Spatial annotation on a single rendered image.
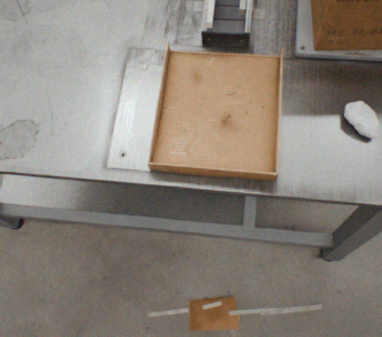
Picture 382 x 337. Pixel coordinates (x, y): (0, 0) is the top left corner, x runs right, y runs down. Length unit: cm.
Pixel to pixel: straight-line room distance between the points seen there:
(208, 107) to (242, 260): 86
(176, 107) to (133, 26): 25
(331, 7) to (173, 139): 41
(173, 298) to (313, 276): 51
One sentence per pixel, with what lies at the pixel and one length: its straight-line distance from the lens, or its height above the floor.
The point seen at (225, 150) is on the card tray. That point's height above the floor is 83.
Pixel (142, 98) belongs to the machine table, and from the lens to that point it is 103.
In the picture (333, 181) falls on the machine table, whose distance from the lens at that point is 96.
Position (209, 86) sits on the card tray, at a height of 83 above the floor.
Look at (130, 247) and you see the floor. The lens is 177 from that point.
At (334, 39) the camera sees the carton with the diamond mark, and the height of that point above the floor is 89.
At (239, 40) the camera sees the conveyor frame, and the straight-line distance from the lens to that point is 106.
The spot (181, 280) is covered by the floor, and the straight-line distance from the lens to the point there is 173.
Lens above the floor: 171
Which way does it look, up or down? 66 degrees down
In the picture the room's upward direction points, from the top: 9 degrees counter-clockwise
